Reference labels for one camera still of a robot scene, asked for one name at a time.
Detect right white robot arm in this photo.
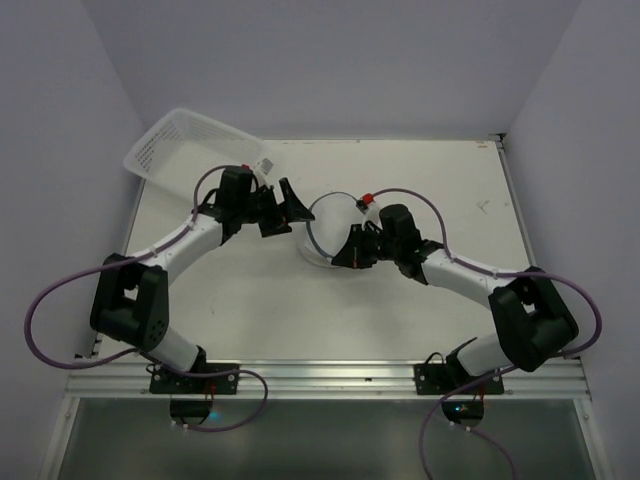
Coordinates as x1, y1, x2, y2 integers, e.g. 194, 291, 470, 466
331, 204, 579, 387

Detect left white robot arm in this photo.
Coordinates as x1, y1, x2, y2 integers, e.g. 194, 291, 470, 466
90, 166, 314, 376

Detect white plastic basket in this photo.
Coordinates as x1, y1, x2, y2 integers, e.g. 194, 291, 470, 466
123, 108, 268, 201

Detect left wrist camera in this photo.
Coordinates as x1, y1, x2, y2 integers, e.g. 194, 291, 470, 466
243, 158, 274, 187

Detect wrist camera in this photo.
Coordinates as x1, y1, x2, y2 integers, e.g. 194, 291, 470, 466
356, 193, 381, 225
243, 158, 274, 187

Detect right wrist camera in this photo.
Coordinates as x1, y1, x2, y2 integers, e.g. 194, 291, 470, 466
356, 193, 381, 225

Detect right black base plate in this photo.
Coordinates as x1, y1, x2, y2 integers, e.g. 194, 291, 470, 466
413, 351, 505, 395

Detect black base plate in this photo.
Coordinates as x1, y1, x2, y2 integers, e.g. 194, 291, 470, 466
146, 362, 240, 395
413, 351, 505, 395

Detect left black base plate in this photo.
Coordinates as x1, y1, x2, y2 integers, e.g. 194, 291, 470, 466
146, 362, 240, 395

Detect aluminium mounting rail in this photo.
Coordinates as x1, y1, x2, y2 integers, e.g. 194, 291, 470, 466
65, 359, 590, 400

